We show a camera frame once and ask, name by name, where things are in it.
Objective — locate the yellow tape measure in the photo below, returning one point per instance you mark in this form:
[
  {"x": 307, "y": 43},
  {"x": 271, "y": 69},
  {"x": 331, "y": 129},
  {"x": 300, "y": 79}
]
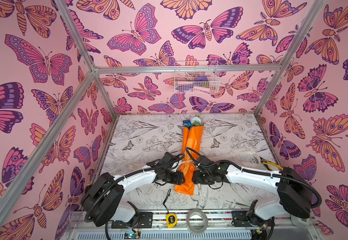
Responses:
[{"x": 171, "y": 218}]

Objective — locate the white wire basket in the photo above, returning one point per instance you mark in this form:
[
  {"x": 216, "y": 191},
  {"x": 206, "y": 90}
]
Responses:
[{"x": 196, "y": 78}]

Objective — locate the green circuit board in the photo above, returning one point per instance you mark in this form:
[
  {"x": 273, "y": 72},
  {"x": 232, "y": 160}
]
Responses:
[{"x": 131, "y": 235}]

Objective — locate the yellow handled pliers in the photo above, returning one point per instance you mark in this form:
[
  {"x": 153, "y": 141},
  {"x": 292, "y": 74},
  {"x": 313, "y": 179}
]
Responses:
[{"x": 271, "y": 166}]

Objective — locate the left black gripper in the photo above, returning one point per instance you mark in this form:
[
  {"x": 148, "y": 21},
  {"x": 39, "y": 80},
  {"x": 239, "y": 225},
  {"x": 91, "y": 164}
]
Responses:
[{"x": 178, "y": 177}]

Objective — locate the clear tape roll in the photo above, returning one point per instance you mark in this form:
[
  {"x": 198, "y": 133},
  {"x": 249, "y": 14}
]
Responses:
[{"x": 197, "y": 222}]

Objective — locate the orange wrapping paper sheet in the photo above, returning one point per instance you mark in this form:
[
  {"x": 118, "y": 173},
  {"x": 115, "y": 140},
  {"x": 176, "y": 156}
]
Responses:
[{"x": 192, "y": 138}]

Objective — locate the white fake rose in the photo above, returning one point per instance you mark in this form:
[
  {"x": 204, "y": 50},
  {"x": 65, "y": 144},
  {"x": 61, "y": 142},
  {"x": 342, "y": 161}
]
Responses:
[{"x": 197, "y": 121}]

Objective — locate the grey plastic clamp device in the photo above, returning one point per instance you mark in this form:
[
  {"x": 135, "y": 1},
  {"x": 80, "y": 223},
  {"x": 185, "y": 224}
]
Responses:
[{"x": 300, "y": 222}]

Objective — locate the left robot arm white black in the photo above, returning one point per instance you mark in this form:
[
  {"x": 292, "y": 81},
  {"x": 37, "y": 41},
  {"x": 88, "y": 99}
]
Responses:
[{"x": 102, "y": 199}]

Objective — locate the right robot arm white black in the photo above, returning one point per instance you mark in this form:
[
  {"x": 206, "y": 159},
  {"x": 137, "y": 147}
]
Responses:
[{"x": 290, "y": 193}]

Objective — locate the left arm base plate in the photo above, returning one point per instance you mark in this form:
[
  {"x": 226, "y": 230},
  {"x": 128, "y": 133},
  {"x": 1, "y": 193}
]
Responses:
[{"x": 142, "y": 220}]

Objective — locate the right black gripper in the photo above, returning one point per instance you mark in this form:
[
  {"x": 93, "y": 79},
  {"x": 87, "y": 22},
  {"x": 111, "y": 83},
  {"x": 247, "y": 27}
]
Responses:
[{"x": 198, "y": 173}]

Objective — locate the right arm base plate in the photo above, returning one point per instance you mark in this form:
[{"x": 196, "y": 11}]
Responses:
[{"x": 247, "y": 219}]

